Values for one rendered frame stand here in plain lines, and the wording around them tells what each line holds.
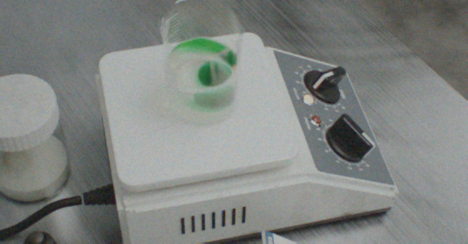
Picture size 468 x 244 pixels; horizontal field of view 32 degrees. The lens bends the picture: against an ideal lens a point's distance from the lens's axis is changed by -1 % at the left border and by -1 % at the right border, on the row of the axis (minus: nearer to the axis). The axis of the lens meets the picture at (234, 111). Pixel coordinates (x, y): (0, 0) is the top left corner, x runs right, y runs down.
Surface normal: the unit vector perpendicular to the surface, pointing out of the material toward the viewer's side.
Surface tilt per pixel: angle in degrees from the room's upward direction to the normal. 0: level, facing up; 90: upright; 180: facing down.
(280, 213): 90
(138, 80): 0
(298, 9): 0
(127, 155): 0
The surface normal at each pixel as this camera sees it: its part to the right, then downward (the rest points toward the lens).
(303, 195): 0.22, 0.74
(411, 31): 0.02, -0.65
